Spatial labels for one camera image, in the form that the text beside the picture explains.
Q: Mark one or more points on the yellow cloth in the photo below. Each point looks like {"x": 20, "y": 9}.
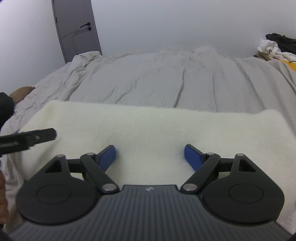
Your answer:
{"x": 291, "y": 64}

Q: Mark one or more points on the cream sweater with blue stripes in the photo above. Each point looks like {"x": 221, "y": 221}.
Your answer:
{"x": 150, "y": 144}

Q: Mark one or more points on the grey bed cover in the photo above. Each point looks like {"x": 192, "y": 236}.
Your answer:
{"x": 200, "y": 80}

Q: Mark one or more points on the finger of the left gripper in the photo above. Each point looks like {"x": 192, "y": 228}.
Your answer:
{"x": 40, "y": 136}

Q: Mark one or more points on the person's left hand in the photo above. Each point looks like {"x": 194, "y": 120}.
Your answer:
{"x": 4, "y": 213}

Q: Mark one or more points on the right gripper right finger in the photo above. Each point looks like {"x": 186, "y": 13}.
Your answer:
{"x": 233, "y": 189}

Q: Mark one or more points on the cardboard box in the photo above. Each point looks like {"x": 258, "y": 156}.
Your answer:
{"x": 263, "y": 56}

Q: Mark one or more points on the black garment pile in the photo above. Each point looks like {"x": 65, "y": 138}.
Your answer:
{"x": 284, "y": 43}

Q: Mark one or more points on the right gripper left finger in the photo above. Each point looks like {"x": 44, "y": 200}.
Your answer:
{"x": 65, "y": 190}

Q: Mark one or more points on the white crumpled cloth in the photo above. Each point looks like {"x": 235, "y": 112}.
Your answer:
{"x": 271, "y": 48}

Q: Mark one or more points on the black door handle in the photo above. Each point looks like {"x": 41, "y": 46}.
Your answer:
{"x": 87, "y": 26}

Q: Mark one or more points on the grey door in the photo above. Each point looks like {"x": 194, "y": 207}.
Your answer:
{"x": 69, "y": 15}

